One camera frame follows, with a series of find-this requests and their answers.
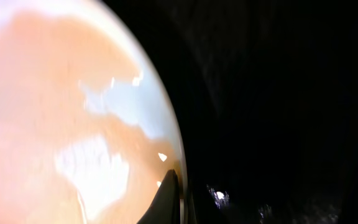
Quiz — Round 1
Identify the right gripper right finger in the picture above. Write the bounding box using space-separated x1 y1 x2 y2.
188 184 227 224

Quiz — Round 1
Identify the black round tray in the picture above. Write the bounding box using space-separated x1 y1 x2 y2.
107 1 358 223

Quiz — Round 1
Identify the light green plate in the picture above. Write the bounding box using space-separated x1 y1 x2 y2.
0 1 187 223

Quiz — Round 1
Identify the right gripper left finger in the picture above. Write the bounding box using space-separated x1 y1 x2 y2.
137 169 180 224

